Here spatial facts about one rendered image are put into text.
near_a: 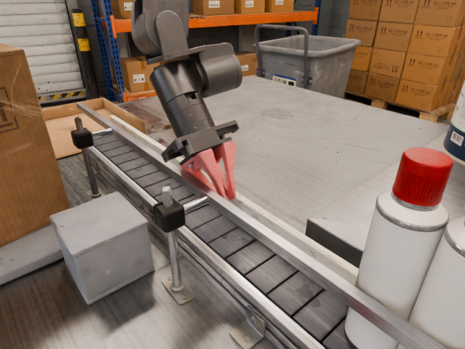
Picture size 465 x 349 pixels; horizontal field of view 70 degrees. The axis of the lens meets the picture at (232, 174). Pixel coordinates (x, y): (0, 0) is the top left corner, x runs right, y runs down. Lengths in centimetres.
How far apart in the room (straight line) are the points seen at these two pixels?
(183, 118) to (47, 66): 391
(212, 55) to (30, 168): 32
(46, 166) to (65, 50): 377
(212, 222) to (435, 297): 31
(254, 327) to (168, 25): 38
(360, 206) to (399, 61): 330
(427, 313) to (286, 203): 38
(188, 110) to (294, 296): 27
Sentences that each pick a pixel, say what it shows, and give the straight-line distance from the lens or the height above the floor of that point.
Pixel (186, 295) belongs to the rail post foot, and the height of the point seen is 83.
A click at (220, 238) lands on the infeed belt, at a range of 48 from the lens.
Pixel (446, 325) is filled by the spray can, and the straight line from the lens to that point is 31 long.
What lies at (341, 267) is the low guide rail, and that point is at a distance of 41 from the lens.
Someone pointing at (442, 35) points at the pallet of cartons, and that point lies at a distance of 365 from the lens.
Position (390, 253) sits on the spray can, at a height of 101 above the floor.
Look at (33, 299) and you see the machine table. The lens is 54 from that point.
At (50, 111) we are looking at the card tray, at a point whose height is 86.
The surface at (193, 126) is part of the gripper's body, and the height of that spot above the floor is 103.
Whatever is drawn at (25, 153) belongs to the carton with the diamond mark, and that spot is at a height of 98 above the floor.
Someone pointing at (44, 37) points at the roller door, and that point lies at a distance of 430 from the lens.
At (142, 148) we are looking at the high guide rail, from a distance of 56.
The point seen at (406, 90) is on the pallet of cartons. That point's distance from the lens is 381.
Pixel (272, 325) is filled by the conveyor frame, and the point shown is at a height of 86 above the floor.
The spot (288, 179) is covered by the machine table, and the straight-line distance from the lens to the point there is 72.
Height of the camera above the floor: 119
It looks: 30 degrees down
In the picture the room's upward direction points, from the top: straight up
